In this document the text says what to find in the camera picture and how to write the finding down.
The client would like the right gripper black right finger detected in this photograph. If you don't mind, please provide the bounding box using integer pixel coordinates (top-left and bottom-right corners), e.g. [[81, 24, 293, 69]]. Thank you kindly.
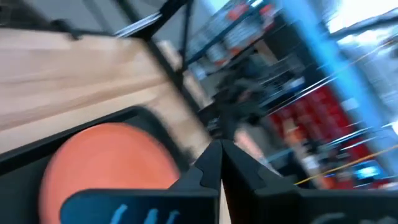
[[221, 139, 398, 224]]

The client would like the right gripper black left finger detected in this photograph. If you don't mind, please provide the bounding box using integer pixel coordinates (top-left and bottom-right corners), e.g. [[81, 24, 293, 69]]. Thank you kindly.
[[60, 139, 223, 224]]

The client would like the orange round plate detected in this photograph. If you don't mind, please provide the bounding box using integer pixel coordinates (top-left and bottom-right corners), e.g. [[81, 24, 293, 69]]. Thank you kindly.
[[38, 121, 182, 224]]

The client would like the black plastic tray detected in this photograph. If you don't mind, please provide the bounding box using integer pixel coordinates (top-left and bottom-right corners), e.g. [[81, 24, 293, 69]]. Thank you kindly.
[[0, 105, 191, 224]]

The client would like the red bin storage rack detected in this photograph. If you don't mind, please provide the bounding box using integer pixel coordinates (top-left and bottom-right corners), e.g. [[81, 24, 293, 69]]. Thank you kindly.
[[267, 84, 379, 191]]

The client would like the yellow hanging cable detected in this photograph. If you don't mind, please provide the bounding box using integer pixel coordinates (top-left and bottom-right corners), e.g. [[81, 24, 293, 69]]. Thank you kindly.
[[294, 144, 398, 187]]

